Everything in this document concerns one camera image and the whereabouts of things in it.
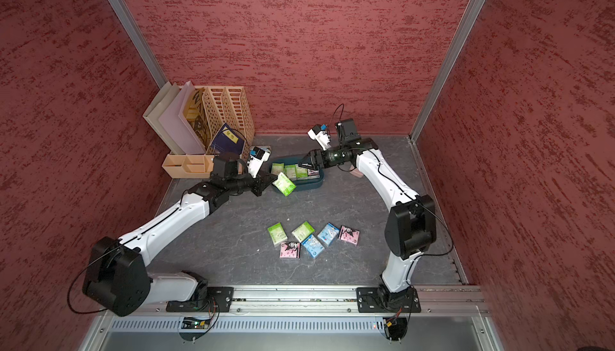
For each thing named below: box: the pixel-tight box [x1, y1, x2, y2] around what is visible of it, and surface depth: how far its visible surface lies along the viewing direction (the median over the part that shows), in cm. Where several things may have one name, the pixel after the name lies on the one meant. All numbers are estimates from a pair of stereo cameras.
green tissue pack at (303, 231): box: [291, 221, 316, 243], surface depth 89 cm
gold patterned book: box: [184, 87, 212, 154], surface depth 103 cm
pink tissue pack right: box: [337, 225, 361, 247], surface depth 87 cm
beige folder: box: [142, 80, 185, 155], surface depth 93 cm
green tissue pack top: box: [284, 164, 298, 181], surface depth 105 cm
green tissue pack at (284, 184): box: [271, 171, 298, 197], surface depth 82 cm
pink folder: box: [158, 80, 207, 155], surface depth 94 cm
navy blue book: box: [209, 122, 247, 154], surface depth 106 cm
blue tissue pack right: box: [317, 222, 341, 246], surface depth 88 cm
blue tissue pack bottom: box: [301, 234, 326, 259], surface depth 85 cm
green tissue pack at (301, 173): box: [294, 164, 309, 180], surface depth 105 cm
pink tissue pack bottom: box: [279, 242, 302, 259], surface depth 84 cm
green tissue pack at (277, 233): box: [267, 221, 289, 248], surface depth 88 cm
